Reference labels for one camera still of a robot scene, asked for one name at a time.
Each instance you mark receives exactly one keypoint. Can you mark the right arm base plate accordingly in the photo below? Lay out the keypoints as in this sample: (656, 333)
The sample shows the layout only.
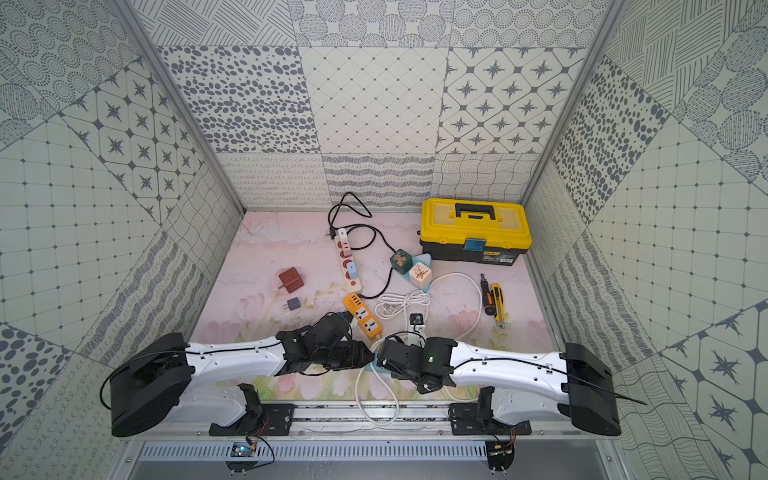
(476, 418)

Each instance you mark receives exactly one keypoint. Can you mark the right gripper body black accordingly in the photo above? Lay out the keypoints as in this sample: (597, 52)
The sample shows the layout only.
(404, 377)

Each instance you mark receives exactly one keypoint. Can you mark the aluminium rail frame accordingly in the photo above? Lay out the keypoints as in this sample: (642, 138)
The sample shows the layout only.
(328, 419)

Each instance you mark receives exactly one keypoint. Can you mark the dark green cube adapter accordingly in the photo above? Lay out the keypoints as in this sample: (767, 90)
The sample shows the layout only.
(401, 262)

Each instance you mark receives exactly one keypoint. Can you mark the pink deer cube adapter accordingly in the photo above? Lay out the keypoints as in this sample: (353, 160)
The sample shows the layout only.
(420, 275)

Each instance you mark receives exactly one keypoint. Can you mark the small grey plug adapter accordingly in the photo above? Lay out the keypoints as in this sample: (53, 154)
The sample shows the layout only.
(293, 304)

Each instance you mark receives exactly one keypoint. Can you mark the orange power strip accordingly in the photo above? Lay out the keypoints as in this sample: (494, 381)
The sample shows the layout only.
(367, 322)

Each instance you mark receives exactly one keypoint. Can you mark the yellow black toolbox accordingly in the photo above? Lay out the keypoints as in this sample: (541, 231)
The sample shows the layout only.
(474, 231)

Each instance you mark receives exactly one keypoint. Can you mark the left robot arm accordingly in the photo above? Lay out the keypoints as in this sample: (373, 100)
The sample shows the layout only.
(173, 380)

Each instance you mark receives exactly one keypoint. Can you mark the yellow utility knife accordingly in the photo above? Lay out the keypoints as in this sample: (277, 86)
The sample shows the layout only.
(498, 302)

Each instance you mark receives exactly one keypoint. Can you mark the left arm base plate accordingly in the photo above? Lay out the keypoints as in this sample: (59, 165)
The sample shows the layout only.
(258, 419)

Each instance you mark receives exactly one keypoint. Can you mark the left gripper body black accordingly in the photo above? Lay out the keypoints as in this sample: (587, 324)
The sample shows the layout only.
(358, 354)

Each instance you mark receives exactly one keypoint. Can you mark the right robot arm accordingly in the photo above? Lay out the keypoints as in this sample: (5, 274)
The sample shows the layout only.
(574, 383)

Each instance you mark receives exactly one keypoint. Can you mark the white long power strip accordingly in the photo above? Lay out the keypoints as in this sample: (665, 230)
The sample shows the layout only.
(345, 255)

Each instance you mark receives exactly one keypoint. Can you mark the black screwdriver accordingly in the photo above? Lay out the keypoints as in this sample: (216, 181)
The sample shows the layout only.
(487, 297)

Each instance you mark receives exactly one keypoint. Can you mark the dark red cube adapter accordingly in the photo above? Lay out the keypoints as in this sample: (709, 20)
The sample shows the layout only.
(291, 280)

